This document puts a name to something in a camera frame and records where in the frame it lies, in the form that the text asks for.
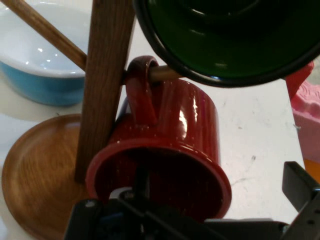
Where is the red enamel mug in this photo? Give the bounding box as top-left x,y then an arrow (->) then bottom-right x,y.
84,55 -> 233,223

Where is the wooden mug tree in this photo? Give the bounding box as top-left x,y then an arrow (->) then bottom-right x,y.
0,0 -> 181,240

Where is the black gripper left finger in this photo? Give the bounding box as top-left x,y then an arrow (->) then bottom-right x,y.
63,168 -> 221,240

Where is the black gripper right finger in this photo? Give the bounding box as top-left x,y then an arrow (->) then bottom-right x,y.
281,161 -> 320,240

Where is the orange foam building block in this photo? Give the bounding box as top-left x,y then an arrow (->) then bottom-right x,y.
303,158 -> 320,177

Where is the red foam building block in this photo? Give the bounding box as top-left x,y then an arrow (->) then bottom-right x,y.
291,79 -> 320,163
284,59 -> 315,101

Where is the green enamel mug with lettering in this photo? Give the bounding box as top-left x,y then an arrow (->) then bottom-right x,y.
132,0 -> 320,88

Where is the blue and white bowl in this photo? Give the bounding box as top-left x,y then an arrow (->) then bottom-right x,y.
0,2 -> 88,107

